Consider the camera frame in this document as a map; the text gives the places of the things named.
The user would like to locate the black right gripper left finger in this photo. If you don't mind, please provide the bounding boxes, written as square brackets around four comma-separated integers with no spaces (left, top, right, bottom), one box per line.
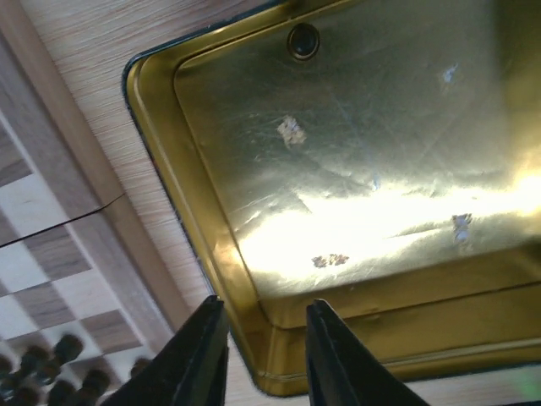
[103,295,229,406]

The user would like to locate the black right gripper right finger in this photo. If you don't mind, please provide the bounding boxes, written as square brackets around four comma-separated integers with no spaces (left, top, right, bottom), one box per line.
[305,299,426,405]

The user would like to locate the dark pawn piece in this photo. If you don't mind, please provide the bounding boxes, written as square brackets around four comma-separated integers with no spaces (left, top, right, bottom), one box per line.
[130,358,150,378]
[53,334,84,365]

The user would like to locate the wooden chessboard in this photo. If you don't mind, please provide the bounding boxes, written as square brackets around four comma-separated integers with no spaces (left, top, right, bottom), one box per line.
[0,0,191,406]

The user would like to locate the gold tin tray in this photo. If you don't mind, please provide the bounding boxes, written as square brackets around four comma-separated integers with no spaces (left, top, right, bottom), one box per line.
[123,1,540,404]

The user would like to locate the dark rook piece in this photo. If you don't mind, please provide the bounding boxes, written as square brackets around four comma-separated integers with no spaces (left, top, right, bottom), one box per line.
[287,23,320,61]

